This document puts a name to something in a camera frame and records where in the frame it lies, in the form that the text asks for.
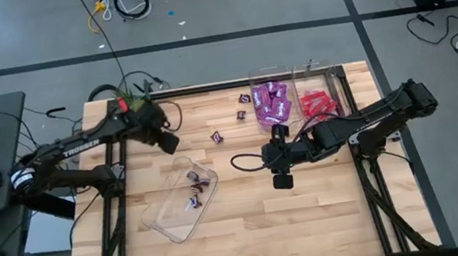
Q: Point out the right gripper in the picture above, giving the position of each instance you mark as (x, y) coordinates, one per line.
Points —
(291, 153)

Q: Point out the purple Skittles pack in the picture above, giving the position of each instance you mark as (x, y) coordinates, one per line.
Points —
(282, 108)
(281, 92)
(268, 121)
(263, 111)
(272, 87)
(261, 95)

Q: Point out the red candy pack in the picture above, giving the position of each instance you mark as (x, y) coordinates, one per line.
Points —
(307, 111)
(327, 109)
(319, 104)
(312, 97)

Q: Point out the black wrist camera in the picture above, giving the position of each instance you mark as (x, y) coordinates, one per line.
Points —
(283, 182)
(168, 143)

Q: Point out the small red marker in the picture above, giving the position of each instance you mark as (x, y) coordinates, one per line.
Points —
(122, 104)

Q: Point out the small potted green plant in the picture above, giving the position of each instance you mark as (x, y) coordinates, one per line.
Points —
(128, 96)

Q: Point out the white panel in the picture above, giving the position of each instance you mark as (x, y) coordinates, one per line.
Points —
(49, 236)

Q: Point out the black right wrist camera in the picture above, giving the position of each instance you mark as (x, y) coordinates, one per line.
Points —
(283, 182)

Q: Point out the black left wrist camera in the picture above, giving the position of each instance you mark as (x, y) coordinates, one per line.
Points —
(168, 143)

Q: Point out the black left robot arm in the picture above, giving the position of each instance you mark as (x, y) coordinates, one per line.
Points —
(79, 148)

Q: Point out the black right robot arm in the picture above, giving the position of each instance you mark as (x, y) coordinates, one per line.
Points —
(388, 110)

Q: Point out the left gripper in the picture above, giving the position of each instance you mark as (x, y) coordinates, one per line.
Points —
(150, 125)

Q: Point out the clear plastic bin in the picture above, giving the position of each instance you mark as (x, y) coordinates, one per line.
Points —
(270, 73)
(316, 75)
(170, 221)

